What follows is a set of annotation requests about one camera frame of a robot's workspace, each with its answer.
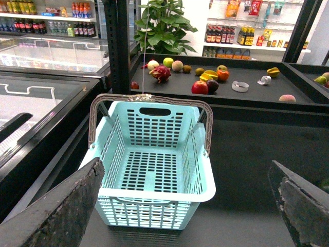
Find pale peach front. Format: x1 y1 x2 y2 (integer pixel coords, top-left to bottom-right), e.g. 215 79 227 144
279 94 296 102

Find glass top freezer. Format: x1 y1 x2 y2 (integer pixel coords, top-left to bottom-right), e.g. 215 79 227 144
1 35 110 222

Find black fruit display tray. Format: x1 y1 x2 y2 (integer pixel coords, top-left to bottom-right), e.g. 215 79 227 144
130 54 328 114

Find small brown fruit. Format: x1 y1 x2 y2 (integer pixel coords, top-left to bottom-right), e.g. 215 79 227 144
195 67 205 76

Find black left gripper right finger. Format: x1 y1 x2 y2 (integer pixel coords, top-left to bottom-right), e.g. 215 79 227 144
268 161 328 246

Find white tape roll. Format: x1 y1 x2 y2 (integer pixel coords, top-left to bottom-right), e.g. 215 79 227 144
232 81 249 93

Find white hanging string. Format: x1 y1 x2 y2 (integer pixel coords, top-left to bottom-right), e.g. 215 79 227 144
140 0 151 96

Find fruits in right tray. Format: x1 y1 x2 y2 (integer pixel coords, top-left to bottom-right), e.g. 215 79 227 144
314 72 329 88

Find small silver tape roll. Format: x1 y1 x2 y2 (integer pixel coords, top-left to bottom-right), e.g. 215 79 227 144
257 76 272 85

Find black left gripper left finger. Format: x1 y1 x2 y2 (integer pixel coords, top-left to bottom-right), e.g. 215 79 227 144
1 157 104 246

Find green potted plant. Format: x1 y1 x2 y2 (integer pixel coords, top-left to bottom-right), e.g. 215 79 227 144
134 1 197 55

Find brown kiwi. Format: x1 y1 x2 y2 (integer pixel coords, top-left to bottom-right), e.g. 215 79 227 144
182 65 192 74

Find red apple on shelf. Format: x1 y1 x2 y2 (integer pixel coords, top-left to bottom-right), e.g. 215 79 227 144
191 80 209 95

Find dark purple plum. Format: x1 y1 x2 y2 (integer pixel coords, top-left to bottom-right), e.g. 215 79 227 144
206 79 219 94

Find green red apple behind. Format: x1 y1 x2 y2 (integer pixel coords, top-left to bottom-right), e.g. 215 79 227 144
216 65 228 71

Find grey basket handle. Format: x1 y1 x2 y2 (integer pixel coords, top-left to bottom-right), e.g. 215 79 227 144
88 94 213 154

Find orange persimmon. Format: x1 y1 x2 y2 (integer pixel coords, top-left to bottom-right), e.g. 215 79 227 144
217 70 230 81

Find light blue plastic basket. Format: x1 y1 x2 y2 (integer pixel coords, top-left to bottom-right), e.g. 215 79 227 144
82 101 216 230

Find small dark red fruit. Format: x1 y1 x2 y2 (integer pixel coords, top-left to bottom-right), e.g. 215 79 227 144
130 81 139 89

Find white round fruit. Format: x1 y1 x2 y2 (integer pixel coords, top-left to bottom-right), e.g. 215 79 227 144
147 60 159 71

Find yellow star fruit right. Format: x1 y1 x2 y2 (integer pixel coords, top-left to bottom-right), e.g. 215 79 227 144
267 67 280 78

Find pink dragon fruit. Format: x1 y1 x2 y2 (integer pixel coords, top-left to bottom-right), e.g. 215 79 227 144
149 65 171 83

